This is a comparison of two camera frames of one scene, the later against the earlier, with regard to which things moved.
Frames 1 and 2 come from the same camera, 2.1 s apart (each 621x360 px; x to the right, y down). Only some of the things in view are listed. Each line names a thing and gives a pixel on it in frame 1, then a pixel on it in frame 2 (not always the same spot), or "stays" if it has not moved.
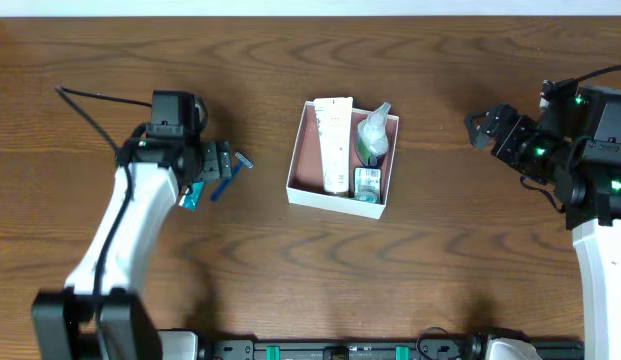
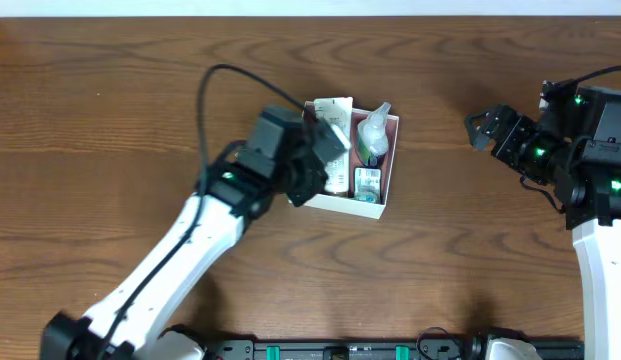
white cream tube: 335,123 stays
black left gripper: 215,160 -> 306,176
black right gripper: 503,135 stays
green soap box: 368,184 stays
